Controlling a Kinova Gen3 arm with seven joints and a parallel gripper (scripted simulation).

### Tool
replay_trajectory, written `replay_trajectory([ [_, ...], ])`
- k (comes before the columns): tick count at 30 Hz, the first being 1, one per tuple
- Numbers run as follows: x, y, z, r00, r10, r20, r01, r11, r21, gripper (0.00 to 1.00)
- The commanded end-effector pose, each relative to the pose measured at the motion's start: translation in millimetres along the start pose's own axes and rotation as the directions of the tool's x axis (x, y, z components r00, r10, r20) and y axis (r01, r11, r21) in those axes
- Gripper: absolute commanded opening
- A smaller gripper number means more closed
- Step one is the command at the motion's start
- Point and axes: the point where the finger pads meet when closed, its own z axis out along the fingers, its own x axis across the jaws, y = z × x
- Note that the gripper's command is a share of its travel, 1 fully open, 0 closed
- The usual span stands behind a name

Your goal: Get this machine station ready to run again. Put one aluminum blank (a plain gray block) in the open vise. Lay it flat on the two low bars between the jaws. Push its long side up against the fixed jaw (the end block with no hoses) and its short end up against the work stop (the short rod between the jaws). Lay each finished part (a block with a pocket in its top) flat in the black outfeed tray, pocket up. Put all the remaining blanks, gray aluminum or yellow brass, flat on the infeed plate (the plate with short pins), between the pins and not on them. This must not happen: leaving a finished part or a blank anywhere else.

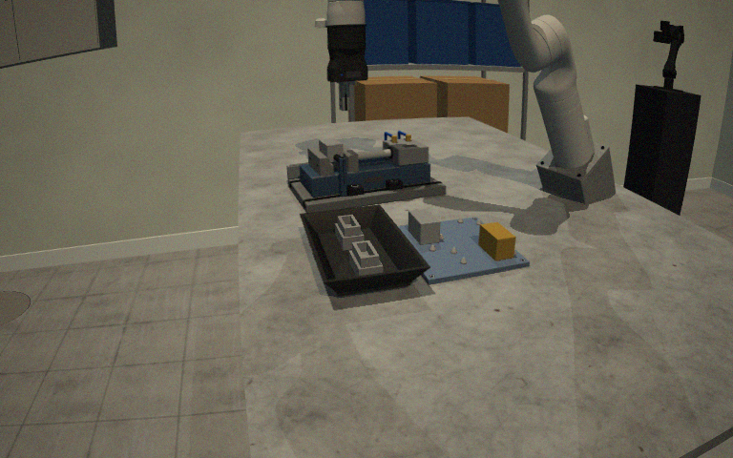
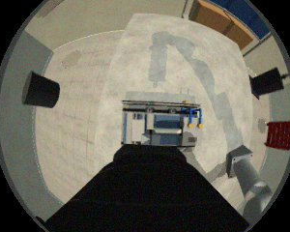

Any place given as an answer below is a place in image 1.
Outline yellow brass block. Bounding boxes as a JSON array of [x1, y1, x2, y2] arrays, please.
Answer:
[[478, 222, 516, 260]]

